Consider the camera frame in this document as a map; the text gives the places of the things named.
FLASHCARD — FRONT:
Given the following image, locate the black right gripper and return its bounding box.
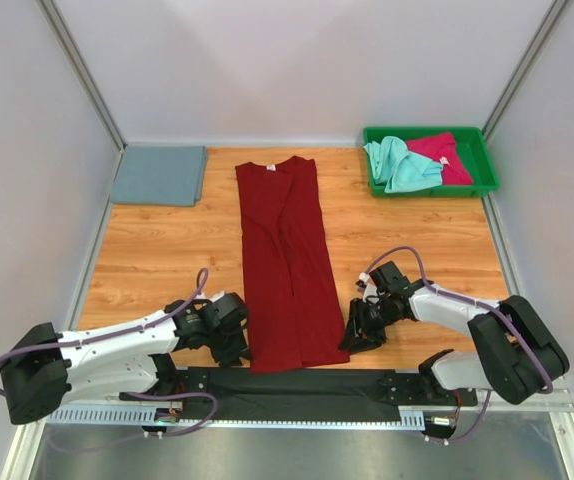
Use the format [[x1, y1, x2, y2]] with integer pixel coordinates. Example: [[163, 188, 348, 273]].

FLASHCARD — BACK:
[[337, 298, 397, 357]]

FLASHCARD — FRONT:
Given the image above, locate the dark red t shirt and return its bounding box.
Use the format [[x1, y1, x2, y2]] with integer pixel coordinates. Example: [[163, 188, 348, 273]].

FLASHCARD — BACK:
[[235, 156, 349, 374]]

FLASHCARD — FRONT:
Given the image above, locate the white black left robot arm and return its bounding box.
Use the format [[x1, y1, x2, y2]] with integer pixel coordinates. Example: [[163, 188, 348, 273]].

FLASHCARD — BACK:
[[0, 292, 250, 425]]

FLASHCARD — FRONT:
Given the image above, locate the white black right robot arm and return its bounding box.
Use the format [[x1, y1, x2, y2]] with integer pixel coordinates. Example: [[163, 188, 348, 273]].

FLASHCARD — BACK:
[[340, 261, 570, 405]]

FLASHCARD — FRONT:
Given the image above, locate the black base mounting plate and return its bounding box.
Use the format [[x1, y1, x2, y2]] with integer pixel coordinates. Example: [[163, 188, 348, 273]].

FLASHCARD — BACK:
[[119, 366, 479, 422]]

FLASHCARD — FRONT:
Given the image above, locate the teal t shirt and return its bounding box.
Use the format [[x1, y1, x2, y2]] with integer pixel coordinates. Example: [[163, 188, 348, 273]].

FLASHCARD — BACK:
[[363, 136, 443, 194]]

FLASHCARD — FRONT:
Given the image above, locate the pink t shirt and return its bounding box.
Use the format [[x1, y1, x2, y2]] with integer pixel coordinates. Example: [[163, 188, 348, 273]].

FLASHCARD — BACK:
[[406, 132, 473, 186]]

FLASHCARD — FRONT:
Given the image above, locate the folded grey blue t shirt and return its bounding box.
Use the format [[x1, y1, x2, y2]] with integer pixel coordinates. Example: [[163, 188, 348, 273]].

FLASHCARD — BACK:
[[110, 144, 208, 207]]

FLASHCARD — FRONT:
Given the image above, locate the green plastic tray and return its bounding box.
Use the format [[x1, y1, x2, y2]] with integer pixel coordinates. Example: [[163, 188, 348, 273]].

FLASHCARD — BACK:
[[363, 126, 499, 198]]

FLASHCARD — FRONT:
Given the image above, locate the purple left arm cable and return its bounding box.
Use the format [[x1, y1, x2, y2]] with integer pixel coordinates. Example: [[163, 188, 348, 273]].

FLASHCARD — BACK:
[[0, 267, 218, 454]]

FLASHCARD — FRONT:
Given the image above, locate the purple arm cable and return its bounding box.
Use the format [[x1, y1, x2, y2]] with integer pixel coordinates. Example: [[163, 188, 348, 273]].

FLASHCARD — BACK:
[[364, 245, 556, 446], [0, 267, 218, 454]]

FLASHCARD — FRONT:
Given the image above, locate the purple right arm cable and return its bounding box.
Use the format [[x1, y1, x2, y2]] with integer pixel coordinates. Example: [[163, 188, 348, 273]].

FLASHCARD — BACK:
[[364, 245, 556, 446]]

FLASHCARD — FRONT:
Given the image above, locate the slotted grey cable duct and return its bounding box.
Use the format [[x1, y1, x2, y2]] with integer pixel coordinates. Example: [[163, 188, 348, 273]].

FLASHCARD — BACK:
[[45, 404, 425, 431]]

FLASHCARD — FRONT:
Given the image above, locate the aluminium front frame rail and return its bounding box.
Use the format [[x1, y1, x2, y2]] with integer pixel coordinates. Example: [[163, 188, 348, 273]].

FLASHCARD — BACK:
[[26, 363, 574, 414]]

